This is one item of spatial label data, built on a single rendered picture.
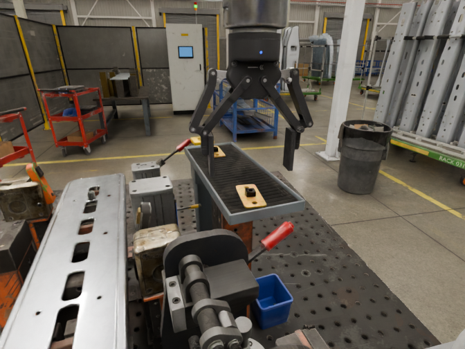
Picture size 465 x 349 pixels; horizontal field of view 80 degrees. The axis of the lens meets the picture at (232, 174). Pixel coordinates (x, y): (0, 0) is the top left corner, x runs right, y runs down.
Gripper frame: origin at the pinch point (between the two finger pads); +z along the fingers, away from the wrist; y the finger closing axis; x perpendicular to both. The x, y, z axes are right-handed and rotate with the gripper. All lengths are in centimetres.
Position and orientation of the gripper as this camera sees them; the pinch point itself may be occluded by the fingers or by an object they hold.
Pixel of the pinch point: (250, 164)
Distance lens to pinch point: 47.6
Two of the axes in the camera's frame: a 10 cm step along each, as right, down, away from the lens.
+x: 1.8, 4.0, -9.0
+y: -9.8, 0.7, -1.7
